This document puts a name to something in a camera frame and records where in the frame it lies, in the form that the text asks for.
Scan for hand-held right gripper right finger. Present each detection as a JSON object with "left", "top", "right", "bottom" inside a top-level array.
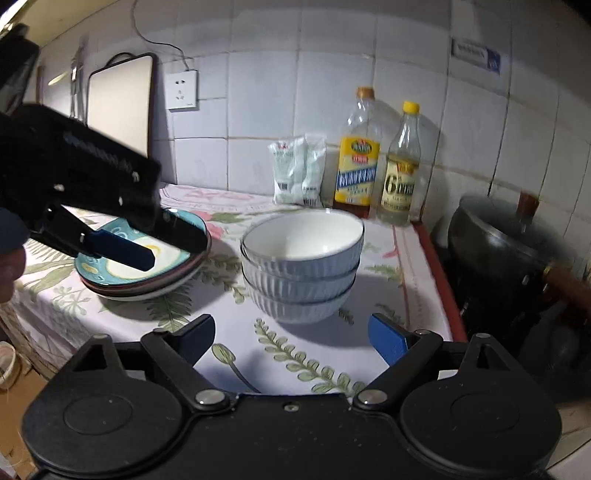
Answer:
[{"left": 353, "top": 313, "right": 511, "bottom": 411}]

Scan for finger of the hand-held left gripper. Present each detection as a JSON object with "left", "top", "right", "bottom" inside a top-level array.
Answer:
[
  {"left": 28, "top": 203, "right": 156, "bottom": 271},
  {"left": 152, "top": 205, "right": 209, "bottom": 253}
]

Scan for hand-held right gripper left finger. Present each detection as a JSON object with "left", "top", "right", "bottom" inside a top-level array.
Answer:
[{"left": 69, "top": 314, "right": 232, "bottom": 412}]

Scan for blue fried egg plate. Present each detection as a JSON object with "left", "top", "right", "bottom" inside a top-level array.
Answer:
[{"left": 74, "top": 209, "right": 211, "bottom": 284}]

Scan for white bunny print plate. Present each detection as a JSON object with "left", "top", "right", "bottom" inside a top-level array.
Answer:
[{"left": 81, "top": 237, "right": 213, "bottom": 302}]

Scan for white ribbed bowl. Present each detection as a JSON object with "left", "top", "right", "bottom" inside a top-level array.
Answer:
[
  {"left": 240, "top": 209, "right": 365, "bottom": 280},
  {"left": 247, "top": 281, "right": 352, "bottom": 324},
  {"left": 242, "top": 258, "right": 361, "bottom": 304}
]

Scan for person's left hand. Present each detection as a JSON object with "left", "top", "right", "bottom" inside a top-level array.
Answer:
[{"left": 0, "top": 251, "right": 25, "bottom": 303}]

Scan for floral tablecloth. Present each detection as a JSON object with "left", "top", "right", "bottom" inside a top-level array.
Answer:
[{"left": 0, "top": 182, "right": 455, "bottom": 398}]

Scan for hanging metal utensils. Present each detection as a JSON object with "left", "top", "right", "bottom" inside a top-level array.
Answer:
[{"left": 69, "top": 46, "right": 89, "bottom": 123}]

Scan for white seasoning packet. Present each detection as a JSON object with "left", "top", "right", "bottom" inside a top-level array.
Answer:
[
  {"left": 268, "top": 137, "right": 309, "bottom": 206},
  {"left": 302, "top": 133, "right": 327, "bottom": 208}
]

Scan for black cooking pot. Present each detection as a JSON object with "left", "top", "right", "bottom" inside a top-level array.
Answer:
[{"left": 447, "top": 191, "right": 591, "bottom": 402}]

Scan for yellow cap vinegar bottle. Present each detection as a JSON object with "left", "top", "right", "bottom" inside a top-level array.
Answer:
[{"left": 379, "top": 102, "right": 422, "bottom": 226}]

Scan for orange cap oil bottle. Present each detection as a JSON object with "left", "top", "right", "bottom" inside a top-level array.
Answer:
[{"left": 333, "top": 87, "right": 382, "bottom": 217}]

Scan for white wall socket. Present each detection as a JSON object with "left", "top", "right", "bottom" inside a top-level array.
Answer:
[{"left": 165, "top": 69, "right": 200, "bottom": 112}]

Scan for black power cable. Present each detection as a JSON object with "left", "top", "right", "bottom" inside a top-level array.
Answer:
[{"left": 133, "top": 0, "right": 195, "bottom": 72}]

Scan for wall label sticker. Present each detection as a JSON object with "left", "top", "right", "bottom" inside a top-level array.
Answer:
[{"left": 451, "top": 38, "right": 503, "bottom": 73}]

